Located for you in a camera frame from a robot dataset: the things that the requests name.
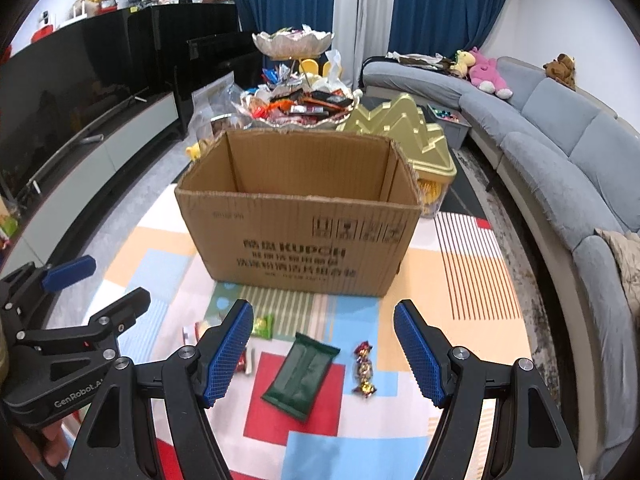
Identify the black upright piano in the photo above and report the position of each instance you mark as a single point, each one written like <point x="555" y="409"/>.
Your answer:
<point x="200" y="35"/>

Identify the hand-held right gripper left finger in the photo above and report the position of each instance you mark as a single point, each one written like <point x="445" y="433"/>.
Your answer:
<point x="227" y="355"/>

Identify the pile of assorted snacks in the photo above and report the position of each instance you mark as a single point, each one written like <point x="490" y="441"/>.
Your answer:
<point x="300" y="105"/>

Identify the white sheer curtain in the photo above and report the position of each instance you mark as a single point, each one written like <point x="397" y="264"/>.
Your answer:
<point x="377" y="20"/>

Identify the black flat television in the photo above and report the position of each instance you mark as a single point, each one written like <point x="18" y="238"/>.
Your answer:
<point x="60" y="100"/>

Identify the white security camera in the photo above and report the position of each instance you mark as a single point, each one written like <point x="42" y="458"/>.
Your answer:
<point x="46" y="18"/>

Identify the grey patterned rug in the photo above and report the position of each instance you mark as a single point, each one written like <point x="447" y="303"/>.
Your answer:
<point x="542" y="320"/>

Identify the white cake packet red stripe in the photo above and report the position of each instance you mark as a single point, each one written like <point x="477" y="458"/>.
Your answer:
<point x="195" y="331"/>

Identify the brown plush toy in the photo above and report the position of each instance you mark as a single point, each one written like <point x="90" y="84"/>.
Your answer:
<point x="560" y="70"/>

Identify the grey television cabinet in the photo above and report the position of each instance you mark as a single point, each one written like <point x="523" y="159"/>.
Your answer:
<point x="100" y="160"/>

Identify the small green snack packet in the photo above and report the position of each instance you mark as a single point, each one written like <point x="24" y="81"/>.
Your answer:
<point x="263" y="326"/>

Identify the brown twist-wrapped candy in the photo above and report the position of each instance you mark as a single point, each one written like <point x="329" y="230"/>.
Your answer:
<point x="364" y="370"/>

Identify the person's left hand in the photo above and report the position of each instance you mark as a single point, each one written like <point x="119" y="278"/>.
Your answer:
<point x="51" y="442"/>

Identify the grey sectional sofa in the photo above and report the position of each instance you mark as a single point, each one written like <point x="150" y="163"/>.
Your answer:
<point x="550" y="125"/>

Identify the pink plush toy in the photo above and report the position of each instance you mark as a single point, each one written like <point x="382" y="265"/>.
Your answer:
<point x="487" y="72"/>

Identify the grey storage bin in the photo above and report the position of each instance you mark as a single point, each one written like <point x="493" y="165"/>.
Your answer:
<point x="450" y="130"/>

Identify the blue curtain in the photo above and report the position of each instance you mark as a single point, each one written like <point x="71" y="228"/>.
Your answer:
<point x="450" y="5"/>
<point x="290" y="0"/>

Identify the beige blanket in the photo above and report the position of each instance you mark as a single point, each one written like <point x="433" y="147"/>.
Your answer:
<point x="625" y="260"/>

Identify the two-tier lotus snack stand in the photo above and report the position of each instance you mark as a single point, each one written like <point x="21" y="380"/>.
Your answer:
<point x="292" y="45"/>

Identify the yellow plush toy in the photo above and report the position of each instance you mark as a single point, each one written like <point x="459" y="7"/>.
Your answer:
<point x="462" y="62"/>

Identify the small red snack packet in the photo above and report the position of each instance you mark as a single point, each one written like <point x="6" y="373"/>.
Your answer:
<point x="247" y="362"/>

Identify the gold mountain-lid tin box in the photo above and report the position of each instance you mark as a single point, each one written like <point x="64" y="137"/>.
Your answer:
<point x="425" y="150"/>

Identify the white plastic bag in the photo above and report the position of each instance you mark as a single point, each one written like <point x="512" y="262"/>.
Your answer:
<point x="334" y="67"/>

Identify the brown cardboard box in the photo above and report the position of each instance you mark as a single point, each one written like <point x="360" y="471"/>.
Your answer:
<point x="300" y="240"/>

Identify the grey remote control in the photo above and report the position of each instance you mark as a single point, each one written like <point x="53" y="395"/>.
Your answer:
<point x="92" y="138"/>

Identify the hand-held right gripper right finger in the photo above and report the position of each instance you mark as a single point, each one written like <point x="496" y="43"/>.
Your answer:
<point x="420" y="355"/>

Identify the clothes pile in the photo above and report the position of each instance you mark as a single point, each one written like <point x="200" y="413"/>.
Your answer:
<point x="420" y="60"/>

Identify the dark green snack packet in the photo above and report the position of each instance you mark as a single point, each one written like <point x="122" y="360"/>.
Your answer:
<point x="300" y="375"/>

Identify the yellow bear figurine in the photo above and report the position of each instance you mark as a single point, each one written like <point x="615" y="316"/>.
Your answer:
<point x="194" y="151"/>

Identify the white house model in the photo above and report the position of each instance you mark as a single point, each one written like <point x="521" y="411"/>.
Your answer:
<point x="82" y="7"/>

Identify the colourful patchwork tablecloth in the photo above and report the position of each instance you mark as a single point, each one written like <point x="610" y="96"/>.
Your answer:
<point x="480" y="340"/>

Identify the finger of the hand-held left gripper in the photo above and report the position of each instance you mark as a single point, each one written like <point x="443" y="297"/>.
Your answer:
<point x="70" y="269"/>
<point x="117" y="310"/>

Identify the yellow chair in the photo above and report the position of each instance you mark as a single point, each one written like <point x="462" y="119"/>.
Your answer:
<point x="310" y="67"/>

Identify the clear jar of chocolate balls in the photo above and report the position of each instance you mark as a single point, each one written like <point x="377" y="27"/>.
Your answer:
<point x="227" y="122"/>

